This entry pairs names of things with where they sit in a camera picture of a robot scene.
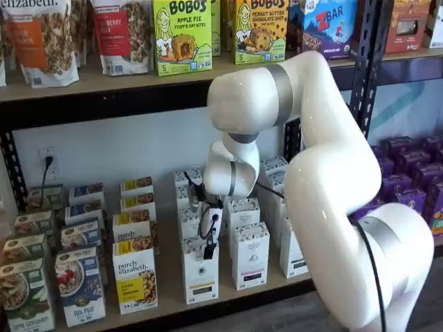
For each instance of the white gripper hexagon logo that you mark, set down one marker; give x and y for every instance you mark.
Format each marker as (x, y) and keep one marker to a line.
(212, 224)

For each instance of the white tea box yellow strip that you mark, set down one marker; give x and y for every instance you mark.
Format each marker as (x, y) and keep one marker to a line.
(188, 224)
(185, 174)
(202, 276)
(182, 197)

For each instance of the orange snack box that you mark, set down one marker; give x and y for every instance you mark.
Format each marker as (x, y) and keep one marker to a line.
(408, 27)

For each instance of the tan neighbour rack shelf board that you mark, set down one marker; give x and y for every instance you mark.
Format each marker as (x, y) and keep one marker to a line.
(408, 55)

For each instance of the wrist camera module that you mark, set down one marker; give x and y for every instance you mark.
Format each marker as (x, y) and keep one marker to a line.
(199, 191)

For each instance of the yellow Bobo's peanut butter box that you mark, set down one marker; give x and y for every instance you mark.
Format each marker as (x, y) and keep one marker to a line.
(261, 31)

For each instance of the granola bag orange label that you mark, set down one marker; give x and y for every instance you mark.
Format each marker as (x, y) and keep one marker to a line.
(45, 41)

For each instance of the purple Annie's box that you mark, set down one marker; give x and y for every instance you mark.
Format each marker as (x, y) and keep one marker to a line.
(385, 167)
(435, 142)
(410, 202)
(434, 214)
(415, 159)
(378, 152)
(429, 178)
(367, 211)
(396, 183)
(399, 145)
(439, 155)

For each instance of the granola bag red label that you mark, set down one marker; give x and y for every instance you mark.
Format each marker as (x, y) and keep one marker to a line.
(121, 38)

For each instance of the tan shelf board with bags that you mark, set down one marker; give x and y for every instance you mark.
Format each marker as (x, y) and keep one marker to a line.
(138, 83)

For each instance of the green Bobo's apple pie box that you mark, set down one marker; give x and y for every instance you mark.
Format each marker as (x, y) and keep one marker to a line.
(181, 38)
(215, 27)

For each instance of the white wall outlet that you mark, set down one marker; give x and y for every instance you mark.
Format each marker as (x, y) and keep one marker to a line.
(52, 173)

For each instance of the tan shelf board with boxes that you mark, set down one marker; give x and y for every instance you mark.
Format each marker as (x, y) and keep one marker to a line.
(169, 276)

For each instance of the white snack box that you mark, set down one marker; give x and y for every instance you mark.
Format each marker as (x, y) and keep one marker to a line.
(434, 27)

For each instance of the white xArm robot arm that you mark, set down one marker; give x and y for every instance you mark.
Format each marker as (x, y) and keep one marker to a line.
(328, 173)

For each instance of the blue Zbar box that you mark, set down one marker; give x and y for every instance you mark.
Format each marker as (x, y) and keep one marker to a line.
(328, 31)

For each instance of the white tea box pink strip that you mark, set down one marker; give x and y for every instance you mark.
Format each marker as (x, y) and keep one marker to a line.
(251, 256)
(242, 211)

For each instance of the black metal neighbour rack frame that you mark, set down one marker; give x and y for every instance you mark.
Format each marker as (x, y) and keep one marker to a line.
(375, 69)

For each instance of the black metal shelving rack frame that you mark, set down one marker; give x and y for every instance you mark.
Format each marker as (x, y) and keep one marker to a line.
(138, 107)

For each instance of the purely elizabeth yellow label box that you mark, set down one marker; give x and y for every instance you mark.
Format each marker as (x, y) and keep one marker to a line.
(129, 226)
(135, 276)
(138, 204)
(136, 185)

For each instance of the green apple cinnamon cereal box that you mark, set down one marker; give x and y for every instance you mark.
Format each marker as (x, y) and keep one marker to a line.
(34, 223)
(46, 197)
(22, 247)
(26, 297)

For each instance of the grey panel with teal stripe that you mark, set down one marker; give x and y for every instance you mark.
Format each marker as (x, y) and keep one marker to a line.
(398, 103)

